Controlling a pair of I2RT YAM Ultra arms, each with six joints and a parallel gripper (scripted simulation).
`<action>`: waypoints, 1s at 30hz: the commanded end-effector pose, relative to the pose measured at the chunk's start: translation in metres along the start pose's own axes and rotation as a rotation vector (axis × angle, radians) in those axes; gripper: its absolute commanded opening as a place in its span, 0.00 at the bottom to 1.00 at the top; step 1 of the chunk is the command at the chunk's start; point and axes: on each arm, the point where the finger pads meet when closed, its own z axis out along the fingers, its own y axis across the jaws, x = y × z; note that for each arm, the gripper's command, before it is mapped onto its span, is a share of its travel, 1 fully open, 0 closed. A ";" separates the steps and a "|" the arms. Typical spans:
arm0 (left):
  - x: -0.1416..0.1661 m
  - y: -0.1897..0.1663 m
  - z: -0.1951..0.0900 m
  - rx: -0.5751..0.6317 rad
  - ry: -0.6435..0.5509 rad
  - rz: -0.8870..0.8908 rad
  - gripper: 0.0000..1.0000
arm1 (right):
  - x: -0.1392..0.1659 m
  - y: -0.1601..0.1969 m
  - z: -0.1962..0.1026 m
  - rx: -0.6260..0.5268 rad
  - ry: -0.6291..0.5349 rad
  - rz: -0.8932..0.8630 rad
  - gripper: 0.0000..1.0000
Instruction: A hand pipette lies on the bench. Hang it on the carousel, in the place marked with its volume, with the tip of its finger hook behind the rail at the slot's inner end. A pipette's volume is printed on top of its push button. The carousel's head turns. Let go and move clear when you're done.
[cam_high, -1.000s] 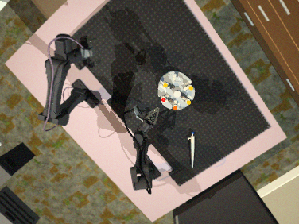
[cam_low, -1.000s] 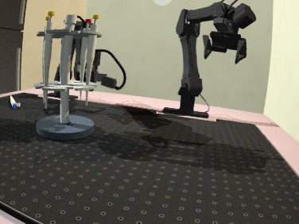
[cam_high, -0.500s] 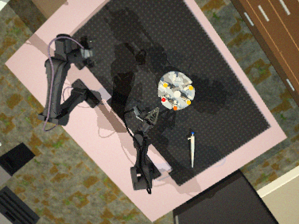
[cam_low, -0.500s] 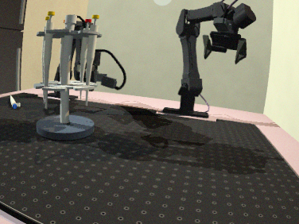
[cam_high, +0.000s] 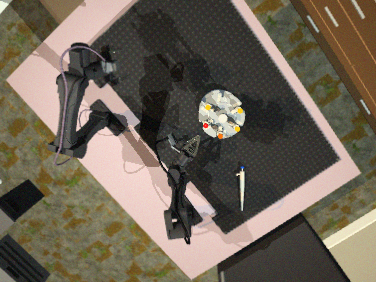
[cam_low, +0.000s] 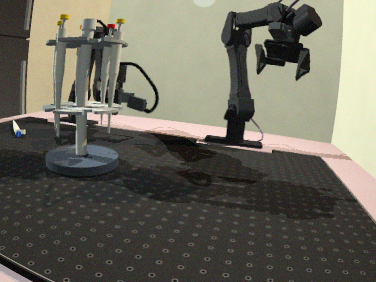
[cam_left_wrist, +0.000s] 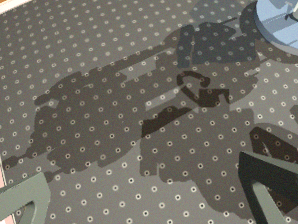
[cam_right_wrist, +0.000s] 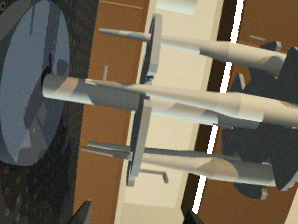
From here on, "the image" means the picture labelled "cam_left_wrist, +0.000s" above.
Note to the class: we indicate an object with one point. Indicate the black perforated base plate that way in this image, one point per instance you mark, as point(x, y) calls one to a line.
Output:
point(136, 110)

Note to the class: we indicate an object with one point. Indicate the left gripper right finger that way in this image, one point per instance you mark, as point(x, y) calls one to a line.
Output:
point(257, 170)

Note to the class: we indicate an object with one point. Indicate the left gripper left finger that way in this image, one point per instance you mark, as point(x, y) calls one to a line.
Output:
point(32, 193)

